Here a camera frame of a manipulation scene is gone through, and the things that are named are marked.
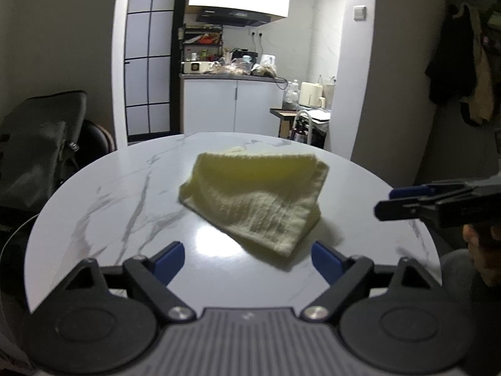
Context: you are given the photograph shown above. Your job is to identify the black framed glass door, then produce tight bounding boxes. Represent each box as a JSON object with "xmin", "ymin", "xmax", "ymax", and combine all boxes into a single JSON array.
[{"xmin": 124, "ymin": 0, "xmax": 186, "ymax": 144}]

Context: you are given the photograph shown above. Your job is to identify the brown wooden chair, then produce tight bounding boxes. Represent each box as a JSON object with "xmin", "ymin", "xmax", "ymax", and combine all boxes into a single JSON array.
[{"xmin": 75, "ymin": 120, "xmax": 116, "ymax": 167}]

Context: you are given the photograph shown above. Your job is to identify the white wall switch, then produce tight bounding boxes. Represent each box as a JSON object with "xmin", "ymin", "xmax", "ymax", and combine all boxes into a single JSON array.
[{"xmin": 353, "ymin": 5, "xmax": 367, "ymax": 21}]

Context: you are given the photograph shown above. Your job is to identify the cream jug appliance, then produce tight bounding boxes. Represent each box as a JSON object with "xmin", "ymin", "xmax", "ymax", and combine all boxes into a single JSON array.
[{"xmin": 298, "ymin": 81, "xmax": 324, "ymax": 108}]

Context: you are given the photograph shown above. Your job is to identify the black range hood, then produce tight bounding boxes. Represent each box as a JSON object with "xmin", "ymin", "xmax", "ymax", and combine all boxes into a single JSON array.
[{"xmin": 196, "ymin": 7, "xmax": 272, "ymax": 27}]

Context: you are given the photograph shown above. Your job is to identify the black kitchen shelf rack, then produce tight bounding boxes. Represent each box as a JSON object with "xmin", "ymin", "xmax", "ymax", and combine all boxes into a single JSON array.
[{"xmin": 180, "ymin": 24, "xmax": 223, "ymax": 62}]

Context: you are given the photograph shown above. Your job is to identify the person's hand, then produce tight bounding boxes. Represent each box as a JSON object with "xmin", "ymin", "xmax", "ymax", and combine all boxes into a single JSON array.
[{"xmin": 462, "ymin": 224, "xmax": 500, "ymax": 286}]

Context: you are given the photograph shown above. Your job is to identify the white kitchen cabinet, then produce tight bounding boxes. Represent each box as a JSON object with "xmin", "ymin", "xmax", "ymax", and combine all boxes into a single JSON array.
[{"xmin": 181, "ymin": 75, "xmax": 287, "ymax": 137}]

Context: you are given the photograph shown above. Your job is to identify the white toaster appliance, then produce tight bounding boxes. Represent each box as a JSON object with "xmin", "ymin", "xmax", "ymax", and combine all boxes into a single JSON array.
[{"xmin": 183, "ymin": 61, "xmax": 213, "ymax": 75}]

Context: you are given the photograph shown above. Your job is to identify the dark hanging clothes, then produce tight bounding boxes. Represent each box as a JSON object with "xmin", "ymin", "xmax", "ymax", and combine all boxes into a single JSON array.
[{"xmin": 426, "ymin": 3, "xmax": 500, "ymax": 127}]

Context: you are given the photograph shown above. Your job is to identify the white electric kettle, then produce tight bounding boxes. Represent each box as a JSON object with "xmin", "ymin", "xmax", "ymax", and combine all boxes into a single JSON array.
[{"xmin": 260, "ymin": 54, "xmax": 276, "ymax": 70}]

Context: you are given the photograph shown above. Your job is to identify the pale yellow towel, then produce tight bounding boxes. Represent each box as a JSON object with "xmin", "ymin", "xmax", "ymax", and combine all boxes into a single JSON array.
[{"xmin": 178, "ymin": 149, "xmax": 329, "ymax": 258}]

